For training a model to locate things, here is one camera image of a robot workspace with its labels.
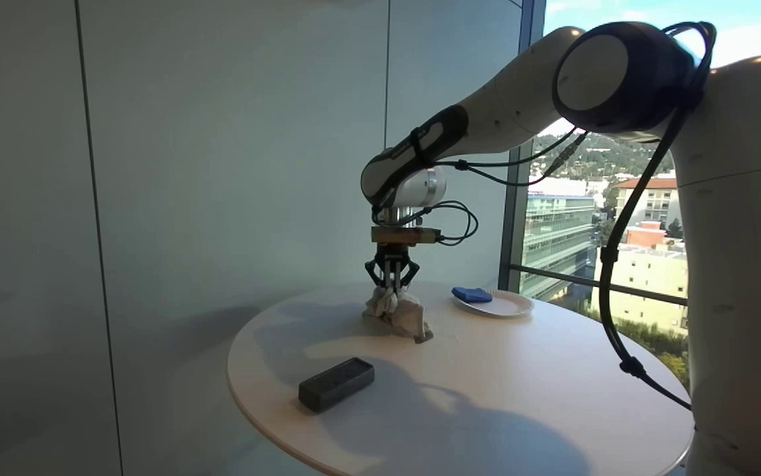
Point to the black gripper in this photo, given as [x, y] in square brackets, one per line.
[392, 259]

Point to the beige towel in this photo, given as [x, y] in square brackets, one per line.
[396, 318]

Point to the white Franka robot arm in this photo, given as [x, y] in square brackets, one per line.
[740, 220]

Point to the blue sponge block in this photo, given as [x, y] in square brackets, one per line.
[471, 294]

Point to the black rectangular box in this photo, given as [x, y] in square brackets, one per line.
[337, 384]

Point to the white round plate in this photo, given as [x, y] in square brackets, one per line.
[507, 306]

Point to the dark window railing bar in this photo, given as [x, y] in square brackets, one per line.
[607, 285]

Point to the white flat roofed building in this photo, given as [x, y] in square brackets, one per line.
[654, 278]

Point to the orange roofed building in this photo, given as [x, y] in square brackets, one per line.
[660, 199]

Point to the brown wrist camera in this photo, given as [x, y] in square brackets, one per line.
[407, 236]

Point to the dark window frame post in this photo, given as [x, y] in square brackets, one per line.
[514, 220]

